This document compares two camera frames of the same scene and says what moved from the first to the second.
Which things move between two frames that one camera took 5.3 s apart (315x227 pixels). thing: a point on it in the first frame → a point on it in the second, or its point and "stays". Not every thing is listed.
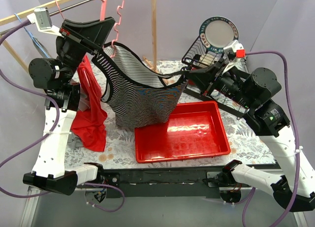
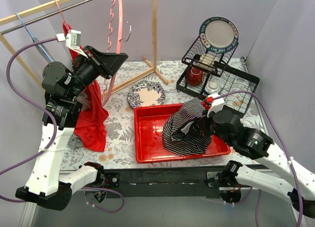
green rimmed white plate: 216,32 stays
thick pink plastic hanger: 103,8 → 119,39
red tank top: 89,126 stays
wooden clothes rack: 41,8 stays
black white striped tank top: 140,97 → 186,131
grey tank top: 73,141 stays
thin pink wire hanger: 59,9 stays
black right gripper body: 212,77 → 204,125
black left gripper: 80,39 → 99,63
